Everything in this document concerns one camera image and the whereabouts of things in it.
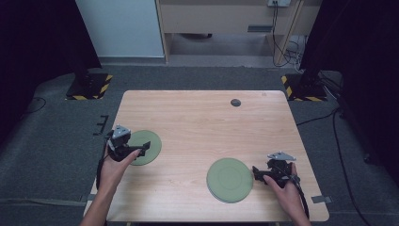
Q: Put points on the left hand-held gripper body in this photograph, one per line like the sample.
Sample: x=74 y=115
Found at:
x=120 y=144

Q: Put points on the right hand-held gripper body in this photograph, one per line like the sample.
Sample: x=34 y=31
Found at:
x=279 y=172

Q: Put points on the green plate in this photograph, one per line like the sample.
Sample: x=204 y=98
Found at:
x=150 y=146
x=229 y=179

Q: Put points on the person's right hand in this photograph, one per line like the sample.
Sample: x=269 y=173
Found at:
x=287 y=196

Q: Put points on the person's left hand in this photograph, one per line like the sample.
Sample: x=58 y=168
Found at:
x=114 y=172

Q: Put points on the grey tape strip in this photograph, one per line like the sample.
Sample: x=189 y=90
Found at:
x=321 y=199
x=89 y=197

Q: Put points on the black hazard-striped stand base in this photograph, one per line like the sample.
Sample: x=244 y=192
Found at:
x=302 y=88
x=89 y=86

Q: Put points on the dark round table grommet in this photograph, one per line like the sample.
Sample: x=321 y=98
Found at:
x=235 y=102

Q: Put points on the white panel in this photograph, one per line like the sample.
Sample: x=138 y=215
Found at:
x=122 y=28

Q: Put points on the dark curtain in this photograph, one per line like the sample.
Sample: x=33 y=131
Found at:
x=34 y=56
x=360 y=62

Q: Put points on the grey desk label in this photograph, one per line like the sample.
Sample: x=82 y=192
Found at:
x=259 y=28

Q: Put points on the grey power socket box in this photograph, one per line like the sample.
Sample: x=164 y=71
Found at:
x=278 y=2

